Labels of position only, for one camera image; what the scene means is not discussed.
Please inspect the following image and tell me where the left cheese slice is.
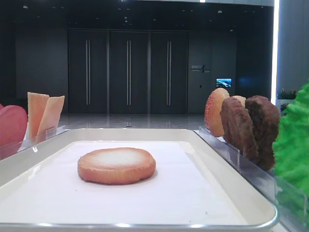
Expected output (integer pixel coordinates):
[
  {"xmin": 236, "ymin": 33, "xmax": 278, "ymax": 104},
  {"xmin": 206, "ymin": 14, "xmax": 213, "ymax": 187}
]
[{"xmin": 28, "ymin": 92, "xmax": 50, "ymax": 138}]

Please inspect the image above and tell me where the cheese slice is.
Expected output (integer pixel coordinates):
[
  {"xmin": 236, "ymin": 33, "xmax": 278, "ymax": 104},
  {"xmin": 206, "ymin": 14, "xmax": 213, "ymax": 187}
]
[
  {"xmin": 35, "ymin": 96, "xmax": 65, "ymax": 143},
  {"xmin": 28, "ymin": 92, "xmax": 50, "ymax": 138}
]

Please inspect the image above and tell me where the clear acrylic left holder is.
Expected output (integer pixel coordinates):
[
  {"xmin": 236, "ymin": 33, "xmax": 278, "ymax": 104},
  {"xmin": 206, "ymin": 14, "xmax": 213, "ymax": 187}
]
[{"xmin": 0, "ymin": 125, "xmax": 67, "ymax": 160}]

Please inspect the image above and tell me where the front brown meat patty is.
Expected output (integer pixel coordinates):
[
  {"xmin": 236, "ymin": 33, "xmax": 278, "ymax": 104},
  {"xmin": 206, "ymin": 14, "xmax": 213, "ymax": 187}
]
[{"xmin": 220, "ymin": 97, "xmax": 258, "ymax": 163}]

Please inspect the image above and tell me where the rear brown meat patty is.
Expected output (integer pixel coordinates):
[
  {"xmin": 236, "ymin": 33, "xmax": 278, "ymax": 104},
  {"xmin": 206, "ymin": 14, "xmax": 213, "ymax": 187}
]
[{"xmin": 245, "ymin": 95, "xmax": 281, "ymax": 171}]

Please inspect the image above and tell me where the pale bun slice behind patties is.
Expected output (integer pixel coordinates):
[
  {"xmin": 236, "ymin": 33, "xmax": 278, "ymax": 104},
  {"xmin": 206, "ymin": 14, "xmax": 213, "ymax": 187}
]
[{"xmin": 233, "ymin": 95, "xmax": 246, "ymax": 107}]

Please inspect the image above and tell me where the bottom bun slice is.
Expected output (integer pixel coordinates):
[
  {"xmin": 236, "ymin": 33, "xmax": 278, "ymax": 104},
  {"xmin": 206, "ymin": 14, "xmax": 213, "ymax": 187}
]
[{"xmin": 78, "ymin": 147, "xmax": 156, "ymax": 185}]

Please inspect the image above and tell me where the potted flower planter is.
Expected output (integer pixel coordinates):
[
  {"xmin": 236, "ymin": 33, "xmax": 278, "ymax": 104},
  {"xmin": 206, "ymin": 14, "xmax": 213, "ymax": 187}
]
[{"xmin": 276, "ymin": 89, "xmax": 296, "ymax": 107}]

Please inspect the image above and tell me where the green lettuce leaf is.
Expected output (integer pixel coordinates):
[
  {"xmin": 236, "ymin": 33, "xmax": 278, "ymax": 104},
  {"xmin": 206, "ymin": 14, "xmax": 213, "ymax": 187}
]
[{"xmin": 272, "ymin": 84, "xmax": 309, "ymax": 217}]

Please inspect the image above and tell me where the clear acrylic holder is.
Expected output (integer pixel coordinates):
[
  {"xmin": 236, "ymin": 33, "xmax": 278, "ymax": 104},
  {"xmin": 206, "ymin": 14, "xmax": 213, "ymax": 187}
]
[
  {"xmin": 0, "ymin": 125, "xmax": 67, "ymax": 160},
  {"xmin": 198, "ymin": 126, "xmax": 309, "ymax": 232}
]

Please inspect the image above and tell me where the clear acrylic right holder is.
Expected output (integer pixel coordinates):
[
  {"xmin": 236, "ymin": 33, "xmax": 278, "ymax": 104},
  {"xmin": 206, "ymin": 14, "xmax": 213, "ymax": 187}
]
[{"xmin": 198, "ymin": 126, "xmax": 309, "ymax": 232}]

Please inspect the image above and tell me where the white paper liner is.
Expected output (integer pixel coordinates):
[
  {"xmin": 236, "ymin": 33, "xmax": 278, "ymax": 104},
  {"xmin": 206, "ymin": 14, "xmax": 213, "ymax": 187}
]
[{"xmin": 0, "ymin": 141, "xmax": 245, "ymax": 225}]

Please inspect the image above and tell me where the brown meat patty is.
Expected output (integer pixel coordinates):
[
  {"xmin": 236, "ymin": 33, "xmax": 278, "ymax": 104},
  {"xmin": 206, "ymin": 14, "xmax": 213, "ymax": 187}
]
[
  {"xmin": 245, "ymin": 95, "xmax": 281, "ymax": 171},
  {"xmin": 220, "ymin": 97, "xmax": 258, "ymax": 163}
]

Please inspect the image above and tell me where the small wall screen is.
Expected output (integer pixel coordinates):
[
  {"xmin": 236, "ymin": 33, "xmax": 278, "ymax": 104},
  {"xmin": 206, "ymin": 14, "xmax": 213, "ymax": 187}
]
[{"xmin": 216, "ymin": 78, "xmax": 232, "ymax": 88}]

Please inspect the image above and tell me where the sesame top bun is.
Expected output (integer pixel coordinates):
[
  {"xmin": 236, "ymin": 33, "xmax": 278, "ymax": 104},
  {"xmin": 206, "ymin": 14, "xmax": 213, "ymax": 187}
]
[{"xmin": 204, "ymin": 87, "xmax": 230, "ymax": 137}]

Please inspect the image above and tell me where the right cheese slice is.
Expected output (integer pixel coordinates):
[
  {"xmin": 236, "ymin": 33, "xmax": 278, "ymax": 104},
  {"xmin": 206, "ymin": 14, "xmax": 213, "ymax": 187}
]
[{"xmin": 35, "ymin": 96, "xmax": 65, "ymax": 143}]

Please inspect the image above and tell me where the white rectangular tray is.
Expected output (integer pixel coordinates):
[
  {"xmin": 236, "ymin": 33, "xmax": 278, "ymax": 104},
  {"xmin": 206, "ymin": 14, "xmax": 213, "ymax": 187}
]
[{"xmin": 0, "ymin": 129, "xmax": 279, "ymax": 232}]

